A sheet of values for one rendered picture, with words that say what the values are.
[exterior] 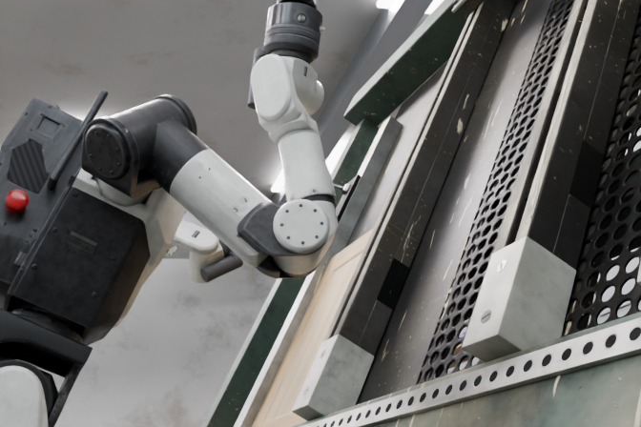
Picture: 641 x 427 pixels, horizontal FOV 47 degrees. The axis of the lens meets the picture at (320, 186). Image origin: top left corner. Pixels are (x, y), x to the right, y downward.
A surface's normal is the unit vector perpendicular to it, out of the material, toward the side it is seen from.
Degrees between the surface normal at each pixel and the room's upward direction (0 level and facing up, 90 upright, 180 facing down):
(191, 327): 90
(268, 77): 95
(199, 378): 90
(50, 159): 90
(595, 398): 60
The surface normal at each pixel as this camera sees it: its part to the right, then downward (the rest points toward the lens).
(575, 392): -0.82, -0.55
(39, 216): 0.42, -0.40
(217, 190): 0.09, -0.40
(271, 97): -0.52, -0.22
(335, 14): 0.08, 0.91
